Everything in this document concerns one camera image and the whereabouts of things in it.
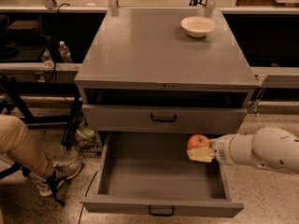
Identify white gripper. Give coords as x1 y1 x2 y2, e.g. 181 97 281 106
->
187 134 237 165

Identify red apple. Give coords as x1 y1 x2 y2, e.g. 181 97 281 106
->
187 134 210 149

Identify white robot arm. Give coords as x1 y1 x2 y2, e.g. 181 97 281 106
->
186 127 299 174

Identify open grey lower drawer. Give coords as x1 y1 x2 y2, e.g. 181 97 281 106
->
82 133 244 217

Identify grey drawer cabinet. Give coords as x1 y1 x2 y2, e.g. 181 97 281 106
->
74 7 260 147

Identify closed grey upper drawer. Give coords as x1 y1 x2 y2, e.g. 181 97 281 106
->
82 105 247 134

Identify white bowl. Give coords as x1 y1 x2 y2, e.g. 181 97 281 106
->
180 16 216 38

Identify grey sneaker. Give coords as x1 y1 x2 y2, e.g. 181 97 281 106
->
36 160 83 197

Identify clear water bottle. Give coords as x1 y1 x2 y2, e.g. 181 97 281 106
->
41 49 54 69
59 41 73 68

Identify person leg beige trousers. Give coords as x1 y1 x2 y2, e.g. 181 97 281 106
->
0 115 54 179

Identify black table frame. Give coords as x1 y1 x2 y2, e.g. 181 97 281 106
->
0 75 82 147

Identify black cable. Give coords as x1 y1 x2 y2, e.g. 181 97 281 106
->
36 2 97 224

